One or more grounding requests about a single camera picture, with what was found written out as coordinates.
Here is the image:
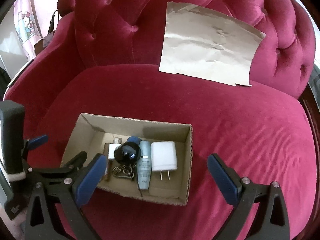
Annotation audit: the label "metal keychain with charms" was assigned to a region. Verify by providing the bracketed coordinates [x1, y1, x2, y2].
[112, 164, 136, 180]

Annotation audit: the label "black round knob cap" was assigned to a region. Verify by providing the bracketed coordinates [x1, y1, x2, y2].
[114, 142, 141, 165]

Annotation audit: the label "blue teardrop key fob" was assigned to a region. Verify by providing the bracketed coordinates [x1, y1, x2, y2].
[126, 136, 141, 145]

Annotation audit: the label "large white wall charger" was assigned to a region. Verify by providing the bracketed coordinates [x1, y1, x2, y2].
[151, 141, 177, 180]

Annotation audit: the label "brown lip gloss tube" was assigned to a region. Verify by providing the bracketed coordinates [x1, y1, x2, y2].
[104, 159, 112, 181]

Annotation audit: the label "small white plug adapter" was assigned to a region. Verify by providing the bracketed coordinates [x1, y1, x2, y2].
[104, 137, 122, 160]

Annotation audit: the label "light blue cosmetic tube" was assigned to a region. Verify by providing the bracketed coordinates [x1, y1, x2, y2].
[137, 141, 151, 190]

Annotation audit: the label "small brown cardboard box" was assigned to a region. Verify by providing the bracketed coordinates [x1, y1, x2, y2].
[34, 31, 55, 56]

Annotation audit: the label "grey plaid cloth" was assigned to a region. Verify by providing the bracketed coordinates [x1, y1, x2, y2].
[308, 64, 320, 98]

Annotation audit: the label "crumpled brown paper sheet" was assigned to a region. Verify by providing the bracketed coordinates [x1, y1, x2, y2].
[159, 2, 266, 87]

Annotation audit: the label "hello kitty wall poster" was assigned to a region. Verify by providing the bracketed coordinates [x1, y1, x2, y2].
[13, 0, 41, 60]

